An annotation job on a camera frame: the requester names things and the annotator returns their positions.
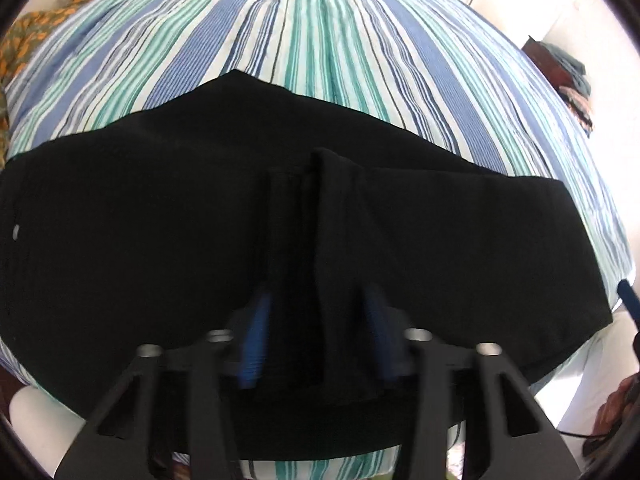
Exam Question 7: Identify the orange floral green blanket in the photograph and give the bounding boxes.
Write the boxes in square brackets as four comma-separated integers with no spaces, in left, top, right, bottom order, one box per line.
[0,0,166,172]

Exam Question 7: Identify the white bed frame footboard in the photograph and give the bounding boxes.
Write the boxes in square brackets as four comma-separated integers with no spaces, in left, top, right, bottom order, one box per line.
[9,386,85,477]

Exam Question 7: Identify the striped blue green bedsheet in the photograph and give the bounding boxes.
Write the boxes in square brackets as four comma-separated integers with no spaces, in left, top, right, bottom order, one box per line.
[2,0,632,479]

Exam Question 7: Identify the dark brown wooden nightstand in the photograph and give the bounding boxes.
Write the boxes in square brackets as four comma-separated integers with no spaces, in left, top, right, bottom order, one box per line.
[522,37,574,90]

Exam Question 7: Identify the black pants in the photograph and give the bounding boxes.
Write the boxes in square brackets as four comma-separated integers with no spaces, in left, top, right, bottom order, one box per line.
[1,71,612,460]

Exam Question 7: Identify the black cable on floor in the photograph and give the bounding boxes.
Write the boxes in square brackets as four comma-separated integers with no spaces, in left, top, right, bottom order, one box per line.
[555,426,614,442]

